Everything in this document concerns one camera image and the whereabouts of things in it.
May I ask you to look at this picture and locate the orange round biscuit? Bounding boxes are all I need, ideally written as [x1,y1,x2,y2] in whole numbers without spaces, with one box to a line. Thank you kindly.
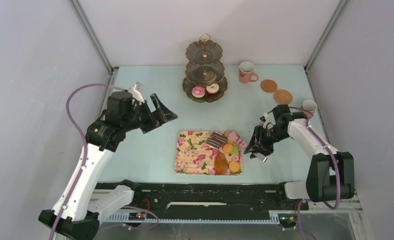
[228,161,241,173]
[222,143,234,154]

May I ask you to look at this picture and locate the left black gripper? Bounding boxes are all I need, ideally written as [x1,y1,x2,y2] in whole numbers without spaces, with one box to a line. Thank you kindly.
[122,93,177,134]

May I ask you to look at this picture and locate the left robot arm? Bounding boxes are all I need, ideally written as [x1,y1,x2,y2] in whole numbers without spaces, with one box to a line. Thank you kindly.
[39,90,178,240]

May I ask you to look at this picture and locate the orange round biscuit middle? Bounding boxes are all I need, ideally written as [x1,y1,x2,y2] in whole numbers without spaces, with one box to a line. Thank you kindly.
[222,143,234,154]

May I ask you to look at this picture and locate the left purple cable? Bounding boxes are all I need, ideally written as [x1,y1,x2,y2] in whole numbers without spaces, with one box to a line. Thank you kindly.
[48,83,129,240]

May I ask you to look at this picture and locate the brown round coaster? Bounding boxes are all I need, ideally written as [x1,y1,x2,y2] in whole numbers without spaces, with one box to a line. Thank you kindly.
[273,89,293,105]
[260,79,278,93]

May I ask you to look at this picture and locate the three-tier dark cake stand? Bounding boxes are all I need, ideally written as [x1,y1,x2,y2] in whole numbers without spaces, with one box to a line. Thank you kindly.
[182,33,228,103]

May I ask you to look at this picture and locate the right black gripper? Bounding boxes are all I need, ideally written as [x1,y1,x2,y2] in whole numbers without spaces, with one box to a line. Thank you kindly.
[244,125,290,159]

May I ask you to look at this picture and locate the white donut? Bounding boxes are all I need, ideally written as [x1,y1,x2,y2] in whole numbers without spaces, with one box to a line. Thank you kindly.
[206,83,220,94]

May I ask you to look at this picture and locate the pink mug near stand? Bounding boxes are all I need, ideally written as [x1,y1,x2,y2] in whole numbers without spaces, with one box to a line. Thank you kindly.
[239,61,259,84]

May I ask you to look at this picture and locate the brown croissant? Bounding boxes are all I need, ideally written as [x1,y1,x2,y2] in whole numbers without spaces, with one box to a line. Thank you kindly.
[214,152,229,175]

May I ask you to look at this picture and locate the brown round coaster right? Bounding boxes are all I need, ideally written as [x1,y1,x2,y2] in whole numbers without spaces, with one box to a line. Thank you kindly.
[273,89,293,105]

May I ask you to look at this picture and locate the purple cable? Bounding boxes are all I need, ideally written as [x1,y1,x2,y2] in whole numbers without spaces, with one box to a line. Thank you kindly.
[266,106,341,240]
[48,83,129,240]

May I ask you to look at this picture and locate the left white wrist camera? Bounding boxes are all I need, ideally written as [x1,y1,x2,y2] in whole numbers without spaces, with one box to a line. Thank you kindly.
[128,82,145,105]

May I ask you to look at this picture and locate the pink mug at right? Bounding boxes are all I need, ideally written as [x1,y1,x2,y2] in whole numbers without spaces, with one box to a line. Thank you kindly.
[301,99,318,117]

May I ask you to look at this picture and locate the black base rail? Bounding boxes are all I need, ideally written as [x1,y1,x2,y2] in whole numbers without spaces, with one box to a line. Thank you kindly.
[91,180,299,223]

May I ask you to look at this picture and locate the pink frosted donut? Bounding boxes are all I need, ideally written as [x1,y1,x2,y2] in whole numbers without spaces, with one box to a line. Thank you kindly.
[192,86,205,98]

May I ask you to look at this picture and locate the floral serving tray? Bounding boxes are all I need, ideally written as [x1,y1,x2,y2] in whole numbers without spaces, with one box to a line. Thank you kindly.
[175,130,242,176]

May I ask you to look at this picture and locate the green macaron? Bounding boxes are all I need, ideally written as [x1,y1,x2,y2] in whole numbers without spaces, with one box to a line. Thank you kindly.
[230,145,240,156]

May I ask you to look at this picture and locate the pink handled tongs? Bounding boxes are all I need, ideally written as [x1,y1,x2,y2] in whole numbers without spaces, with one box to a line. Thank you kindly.
[227,131,269,163]

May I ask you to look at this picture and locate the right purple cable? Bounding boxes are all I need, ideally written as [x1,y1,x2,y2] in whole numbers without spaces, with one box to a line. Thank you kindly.
[266,106,341,240]

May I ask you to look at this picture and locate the chocolate layered cake slice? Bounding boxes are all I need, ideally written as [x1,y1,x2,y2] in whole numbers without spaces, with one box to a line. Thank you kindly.
[206,132,228,149]

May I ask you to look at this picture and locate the brown round coaster left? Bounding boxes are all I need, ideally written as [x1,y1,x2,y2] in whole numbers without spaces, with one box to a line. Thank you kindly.
[260,79,278,93]

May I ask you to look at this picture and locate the orange round biscuit bottom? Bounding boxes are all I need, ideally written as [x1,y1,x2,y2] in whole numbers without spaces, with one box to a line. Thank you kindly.
[228,161,241,173]

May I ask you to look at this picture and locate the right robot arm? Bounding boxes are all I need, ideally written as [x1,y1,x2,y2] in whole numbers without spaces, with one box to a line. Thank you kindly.
[244,104,355,209]

